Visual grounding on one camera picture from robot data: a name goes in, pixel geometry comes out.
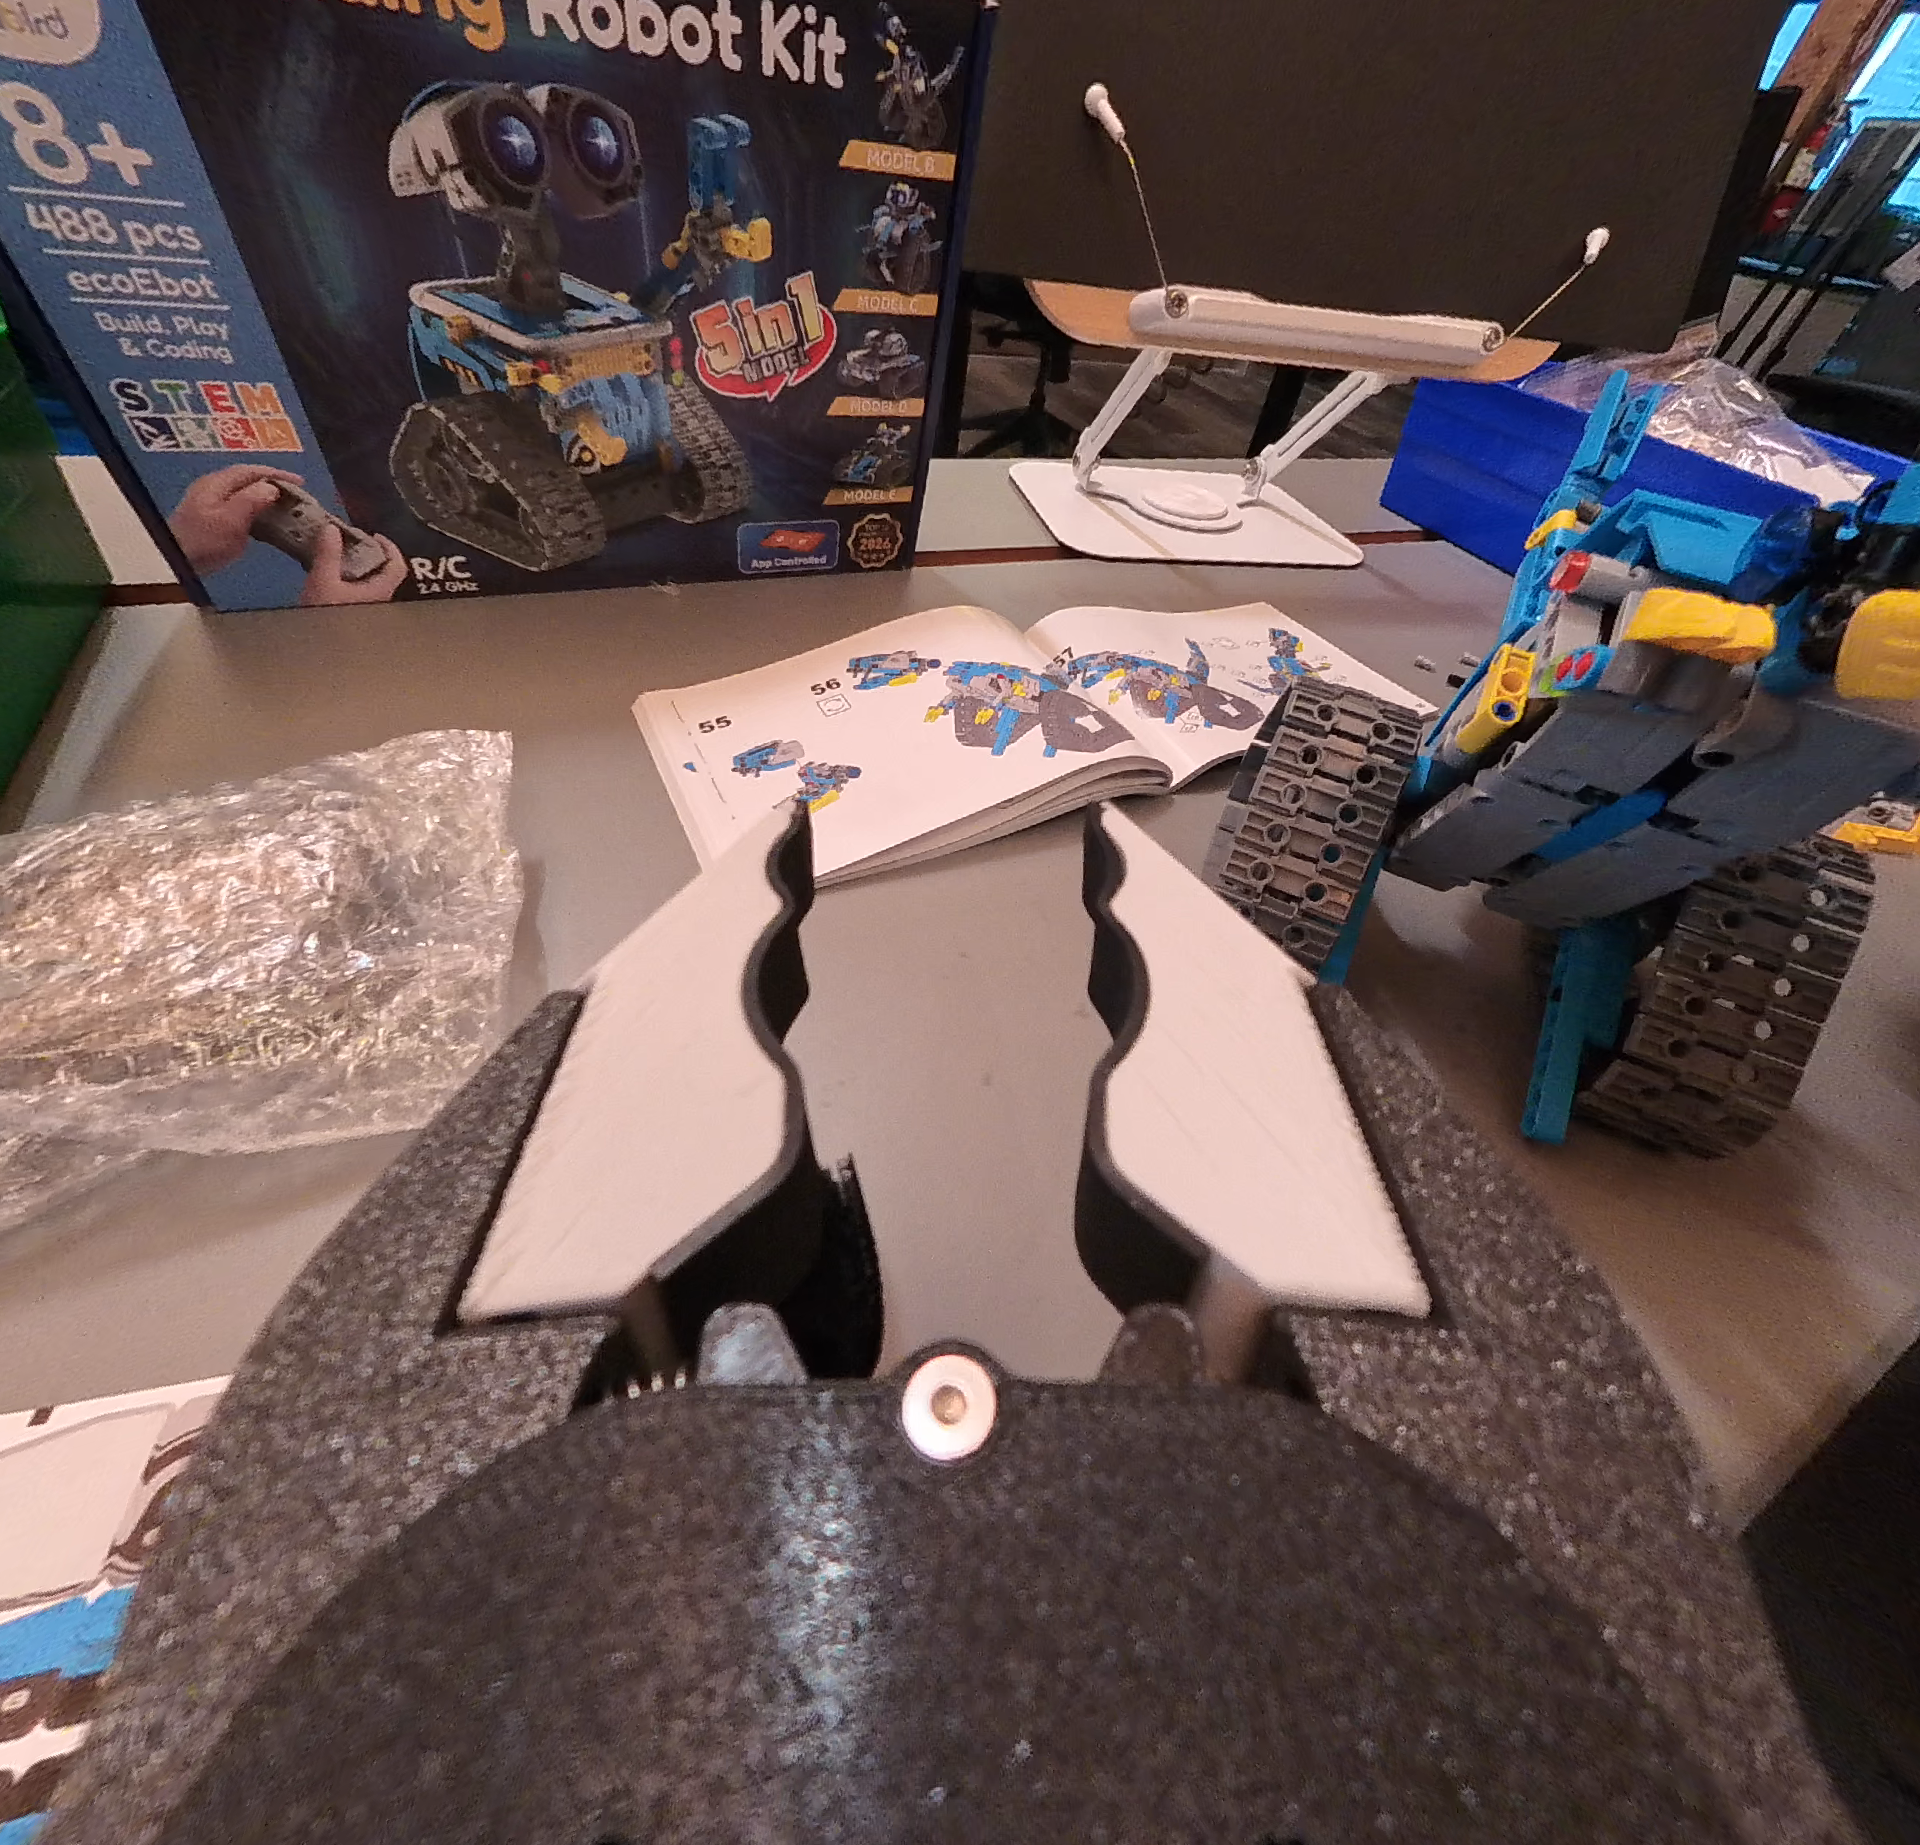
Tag white instruction booklet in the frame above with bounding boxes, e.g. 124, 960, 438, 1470
630, 601, 1443, 888

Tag white stand with wire rods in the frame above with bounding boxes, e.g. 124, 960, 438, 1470
1006, 80, 1615, 569

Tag bubble wrap bag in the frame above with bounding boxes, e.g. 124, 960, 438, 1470
0, 728, 526, 1234

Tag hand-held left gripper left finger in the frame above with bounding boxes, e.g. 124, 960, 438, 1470
454, 798, 825, 1382

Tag large black board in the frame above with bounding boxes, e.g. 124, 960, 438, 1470
960, 0, 1827, 357

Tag wooden table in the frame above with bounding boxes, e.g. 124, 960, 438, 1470
1022, 275, 1565, 379

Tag grey desk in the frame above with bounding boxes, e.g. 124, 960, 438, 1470
0, 457, 1920, 1538

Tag dark blue robot kit box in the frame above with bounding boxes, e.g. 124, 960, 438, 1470
0, 0, 1002, 615

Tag blue storage bin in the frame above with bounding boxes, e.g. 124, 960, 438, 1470
1378, 372, 1920, 577

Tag small black board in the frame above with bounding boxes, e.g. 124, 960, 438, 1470
1682, 84, 1805, 359

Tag clear plastic parts bags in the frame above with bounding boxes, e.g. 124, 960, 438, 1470
1518, 349, 1845, 479

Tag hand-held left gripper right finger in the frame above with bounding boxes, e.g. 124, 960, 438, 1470
1074, 803, 1433, 1384

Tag blue sticker sheet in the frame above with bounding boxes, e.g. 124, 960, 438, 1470
0, 1387, 235, 1845

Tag green storage bin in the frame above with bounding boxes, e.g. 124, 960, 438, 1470
0, 300, 117, 798

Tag blue grey building-block toy robot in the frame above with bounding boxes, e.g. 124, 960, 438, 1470
1202, 363, 1920, 1160

